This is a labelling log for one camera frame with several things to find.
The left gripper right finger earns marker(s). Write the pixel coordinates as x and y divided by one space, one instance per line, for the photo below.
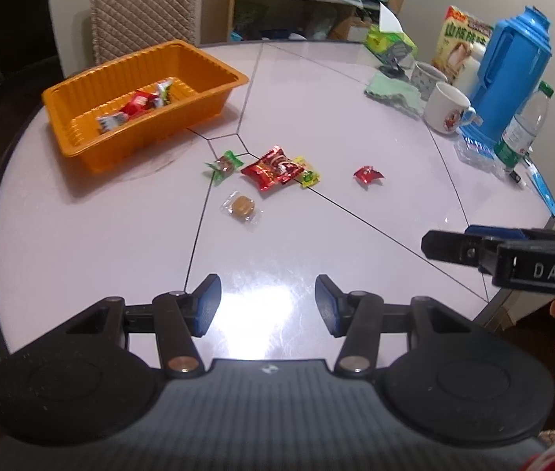
359 317

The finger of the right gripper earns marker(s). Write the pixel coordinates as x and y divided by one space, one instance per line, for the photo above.
495 232
479 252

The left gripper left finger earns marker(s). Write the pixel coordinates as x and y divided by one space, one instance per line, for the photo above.
175 318

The small red candy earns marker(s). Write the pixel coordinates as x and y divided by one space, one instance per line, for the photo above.
366 176

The yellow green candy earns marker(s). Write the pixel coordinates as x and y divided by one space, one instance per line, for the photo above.
309 176

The green brown candy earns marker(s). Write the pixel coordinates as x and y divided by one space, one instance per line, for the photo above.
224 166

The red gold candy pack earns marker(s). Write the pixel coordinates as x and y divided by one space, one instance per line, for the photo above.
261 174

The dark red patterned candy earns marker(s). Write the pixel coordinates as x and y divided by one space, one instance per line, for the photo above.
285 168

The black-white snack packet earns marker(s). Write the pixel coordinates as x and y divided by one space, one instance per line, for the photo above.
112 121

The red candy pack white label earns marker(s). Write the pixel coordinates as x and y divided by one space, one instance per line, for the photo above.
140 103

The grey-blue foil snack pouch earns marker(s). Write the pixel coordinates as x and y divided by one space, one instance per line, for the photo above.
163 92

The blue-label plastic packet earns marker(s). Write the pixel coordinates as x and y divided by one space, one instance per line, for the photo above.
474 153

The clear water bottle green label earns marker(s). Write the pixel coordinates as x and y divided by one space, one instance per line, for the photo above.
523 129

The white cartoon mug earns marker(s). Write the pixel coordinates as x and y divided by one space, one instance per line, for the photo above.
447 109

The clear wrapped orange candy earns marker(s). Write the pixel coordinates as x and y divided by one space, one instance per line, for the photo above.
242 208

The patterned white mug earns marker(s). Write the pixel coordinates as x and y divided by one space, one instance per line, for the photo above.
425 77

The green folded cloth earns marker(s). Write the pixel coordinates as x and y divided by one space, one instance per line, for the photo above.
396 94

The blue thermos jug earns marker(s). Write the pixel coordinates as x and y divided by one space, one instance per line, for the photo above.
514 61

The grey phone stand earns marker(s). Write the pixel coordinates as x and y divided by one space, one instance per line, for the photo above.
390 60

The yellow snack box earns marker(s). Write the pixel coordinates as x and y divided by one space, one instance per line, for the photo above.
459 32

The green tissue pack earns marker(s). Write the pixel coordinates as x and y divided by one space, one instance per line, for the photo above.
387 31

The orange plastic tray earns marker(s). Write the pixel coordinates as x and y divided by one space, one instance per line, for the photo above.
108 113

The wooden shelf unit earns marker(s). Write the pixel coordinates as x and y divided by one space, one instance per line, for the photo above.
222 21

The quilted beige chair back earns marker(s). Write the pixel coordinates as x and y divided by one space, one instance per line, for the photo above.
120 27

